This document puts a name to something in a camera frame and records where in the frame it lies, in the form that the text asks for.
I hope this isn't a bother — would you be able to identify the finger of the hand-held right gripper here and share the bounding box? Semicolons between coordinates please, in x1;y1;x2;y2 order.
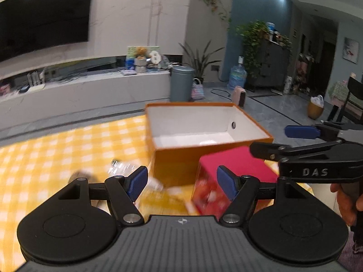
285;121;363;140
250;139;345;163

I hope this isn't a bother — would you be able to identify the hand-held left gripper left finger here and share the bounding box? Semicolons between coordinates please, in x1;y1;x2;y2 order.
58;166;148;225

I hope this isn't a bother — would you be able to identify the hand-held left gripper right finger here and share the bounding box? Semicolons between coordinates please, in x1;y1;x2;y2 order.
217;166;311;225

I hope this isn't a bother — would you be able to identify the orange cardboard box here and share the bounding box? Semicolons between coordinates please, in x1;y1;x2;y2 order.
145;102;274;187

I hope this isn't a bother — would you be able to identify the person's right hand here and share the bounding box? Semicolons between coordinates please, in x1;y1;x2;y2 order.
330;184;358;227

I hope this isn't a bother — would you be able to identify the red printed box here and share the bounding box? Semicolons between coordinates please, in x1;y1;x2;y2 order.
191;145;280;214

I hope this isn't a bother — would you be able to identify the clear plastic wrapper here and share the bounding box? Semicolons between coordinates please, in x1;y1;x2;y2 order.
108;159;148;177

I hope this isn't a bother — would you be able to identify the gold waste bin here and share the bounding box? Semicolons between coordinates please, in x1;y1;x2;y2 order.
308;100;325;120

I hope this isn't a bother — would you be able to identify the green checkered tablecloth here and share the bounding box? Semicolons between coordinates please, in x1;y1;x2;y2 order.
329;81;350;103

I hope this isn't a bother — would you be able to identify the pink space heater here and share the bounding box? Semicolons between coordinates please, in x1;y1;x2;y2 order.
233;86;247;107

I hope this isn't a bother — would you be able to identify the cluttered display shelf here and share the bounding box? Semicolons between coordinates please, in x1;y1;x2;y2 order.
293;52;315;94

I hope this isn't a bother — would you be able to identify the black chair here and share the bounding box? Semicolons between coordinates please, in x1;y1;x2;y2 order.
327;76;363;125

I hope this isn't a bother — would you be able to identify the dark grey cabinet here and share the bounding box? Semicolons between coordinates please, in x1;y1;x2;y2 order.
247;38;292;92

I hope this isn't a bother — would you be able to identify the blue water jug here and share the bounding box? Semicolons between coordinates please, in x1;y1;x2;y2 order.
227;56;247;91

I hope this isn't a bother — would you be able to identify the pastel woven bag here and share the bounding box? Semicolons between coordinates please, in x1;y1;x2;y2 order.
191;78;205;100

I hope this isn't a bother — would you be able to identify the purple cloth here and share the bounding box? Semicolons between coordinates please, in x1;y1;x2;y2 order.
336;227;363;272

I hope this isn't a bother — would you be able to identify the yellow checkered blanket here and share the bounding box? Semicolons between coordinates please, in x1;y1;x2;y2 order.
0;115;315;270

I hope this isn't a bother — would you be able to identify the white TV cabinet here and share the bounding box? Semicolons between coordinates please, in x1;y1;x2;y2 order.
0;55;188;132

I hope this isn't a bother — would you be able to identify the bushy green plant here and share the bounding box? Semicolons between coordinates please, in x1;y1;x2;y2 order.
235;20;270;80

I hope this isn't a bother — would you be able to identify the grey trash can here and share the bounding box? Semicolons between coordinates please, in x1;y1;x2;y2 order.
169;66;196;102

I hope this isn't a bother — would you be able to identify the long-leaf potted plant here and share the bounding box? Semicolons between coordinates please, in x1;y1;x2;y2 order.
179;40;224;84

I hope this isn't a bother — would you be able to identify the clear acrylic holder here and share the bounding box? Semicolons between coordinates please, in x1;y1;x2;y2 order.
27;67;46;87

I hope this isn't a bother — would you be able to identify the hanging ivy plant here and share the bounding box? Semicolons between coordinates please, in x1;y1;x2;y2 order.
196;0;231;30

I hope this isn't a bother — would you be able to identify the black flat television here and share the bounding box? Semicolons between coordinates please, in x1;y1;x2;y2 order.
0;0;94;62

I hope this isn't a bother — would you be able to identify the small wall painting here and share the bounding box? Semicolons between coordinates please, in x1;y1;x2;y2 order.
343;37;360;63

